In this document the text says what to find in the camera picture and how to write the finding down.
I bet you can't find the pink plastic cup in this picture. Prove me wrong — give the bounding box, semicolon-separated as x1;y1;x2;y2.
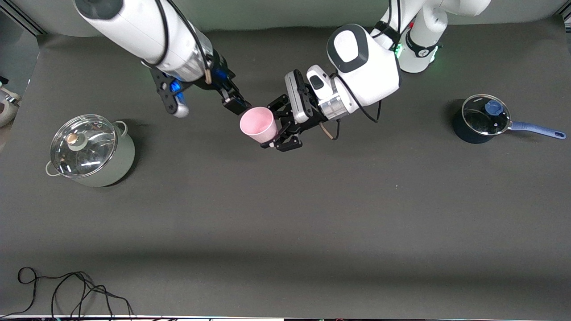
240;106;279;144

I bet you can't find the glass stockpot lid with knob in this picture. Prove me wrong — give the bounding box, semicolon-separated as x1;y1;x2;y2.
50;114;117;178

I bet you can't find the dark grey table mat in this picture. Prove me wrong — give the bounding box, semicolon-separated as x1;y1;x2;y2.
0;16;571;319

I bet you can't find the glass saucepan lid blue knob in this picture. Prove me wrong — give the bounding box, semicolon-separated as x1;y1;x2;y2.
461;94;512;136

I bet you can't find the grey white rounded object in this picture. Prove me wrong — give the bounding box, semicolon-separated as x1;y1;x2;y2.
0;87;21;128

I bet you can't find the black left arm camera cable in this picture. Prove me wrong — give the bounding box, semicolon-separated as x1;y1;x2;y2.
332;0;402;141

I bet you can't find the grey-green stockpot with handles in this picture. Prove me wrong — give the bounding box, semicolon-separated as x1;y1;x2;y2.
45;119;136;188

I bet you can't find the dark blue saucepan blue handle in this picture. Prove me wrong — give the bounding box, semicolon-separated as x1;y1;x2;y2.
452;96;567;144

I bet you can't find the tangled thin black cable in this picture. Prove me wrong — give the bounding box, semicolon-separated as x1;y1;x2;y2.
0;267;134;319

